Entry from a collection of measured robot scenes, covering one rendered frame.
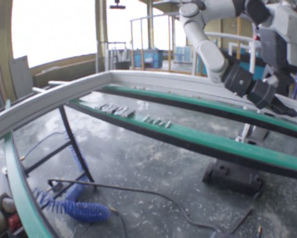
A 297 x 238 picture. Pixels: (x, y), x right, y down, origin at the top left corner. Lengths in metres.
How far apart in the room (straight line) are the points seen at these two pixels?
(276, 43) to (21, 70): 7.02
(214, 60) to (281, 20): 0.40
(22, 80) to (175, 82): 6.58
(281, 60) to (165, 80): 0.56
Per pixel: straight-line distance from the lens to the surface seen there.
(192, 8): 0.57
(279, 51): 0.70
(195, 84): 0.56
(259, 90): 0.42
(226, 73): 0.43
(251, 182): 1.22
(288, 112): 0.48
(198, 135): 0.30
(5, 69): 6.89
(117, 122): 0.40
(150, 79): 0.64
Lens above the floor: 1.04
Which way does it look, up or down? 29 degrees down
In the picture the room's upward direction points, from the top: 2 degrees counter-clockwise
